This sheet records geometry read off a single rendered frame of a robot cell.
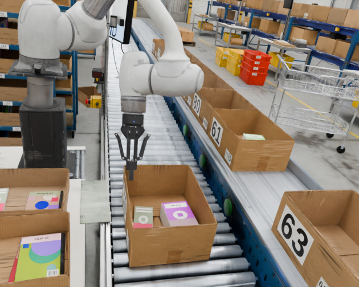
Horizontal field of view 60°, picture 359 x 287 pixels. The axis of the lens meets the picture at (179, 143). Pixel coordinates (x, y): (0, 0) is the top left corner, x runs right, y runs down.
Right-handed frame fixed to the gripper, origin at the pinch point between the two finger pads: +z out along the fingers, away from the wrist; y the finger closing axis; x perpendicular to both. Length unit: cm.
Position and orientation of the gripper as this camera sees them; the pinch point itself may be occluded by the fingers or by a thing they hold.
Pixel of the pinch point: (131, 169)
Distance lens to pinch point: 112.9
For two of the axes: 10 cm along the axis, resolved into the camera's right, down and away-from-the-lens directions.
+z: -0.5, 9.9, 1.2
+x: 2.5, 1.3, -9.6
